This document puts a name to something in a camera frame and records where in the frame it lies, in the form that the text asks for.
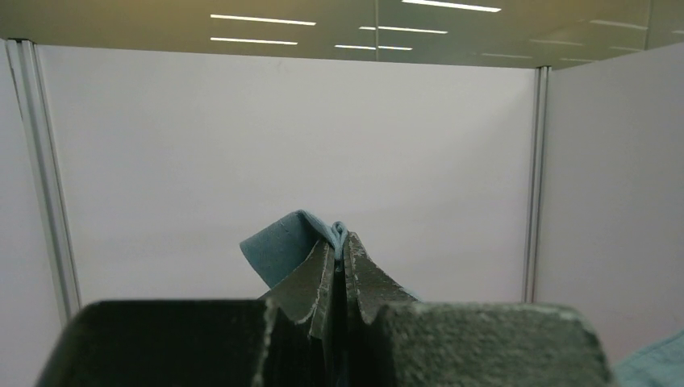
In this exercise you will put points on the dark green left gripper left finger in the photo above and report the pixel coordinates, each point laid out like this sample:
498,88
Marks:
297,347

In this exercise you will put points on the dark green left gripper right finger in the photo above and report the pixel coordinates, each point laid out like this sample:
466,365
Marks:
368,289

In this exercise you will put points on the grey-blue t shirt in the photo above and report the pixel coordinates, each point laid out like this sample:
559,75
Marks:
277,250

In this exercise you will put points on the right aluminium frame post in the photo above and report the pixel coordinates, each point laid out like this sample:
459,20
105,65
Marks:
542,75

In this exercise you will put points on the aluminium frame post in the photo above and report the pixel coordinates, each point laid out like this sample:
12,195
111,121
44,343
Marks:
542,75
30,87

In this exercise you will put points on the left aluminium frame post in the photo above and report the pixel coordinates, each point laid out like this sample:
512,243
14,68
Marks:
30,87

